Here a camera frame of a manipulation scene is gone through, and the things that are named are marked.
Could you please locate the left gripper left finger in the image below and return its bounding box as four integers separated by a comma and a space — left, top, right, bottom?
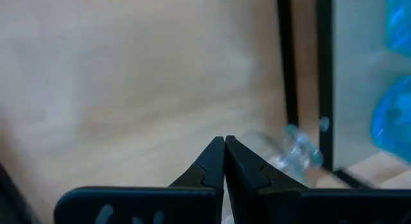
53, 136, 225, 224

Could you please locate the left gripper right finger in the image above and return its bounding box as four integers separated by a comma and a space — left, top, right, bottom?
224, 135, 411, 224

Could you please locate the clear round glass vase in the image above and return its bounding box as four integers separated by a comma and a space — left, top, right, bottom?
240, 123, 324, 188

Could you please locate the teal embossed glass vase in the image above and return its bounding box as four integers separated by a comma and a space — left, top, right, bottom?
369, 74, 411, 164

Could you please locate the tall teal textured glass vase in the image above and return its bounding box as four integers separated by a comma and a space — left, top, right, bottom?
385, 0, 411, 56

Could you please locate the black-framed wooden shelf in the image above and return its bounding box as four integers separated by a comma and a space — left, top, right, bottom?
275, 0, 411, 189

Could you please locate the black aluminium table frame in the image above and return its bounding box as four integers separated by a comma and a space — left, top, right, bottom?
0, 162, 36, 224

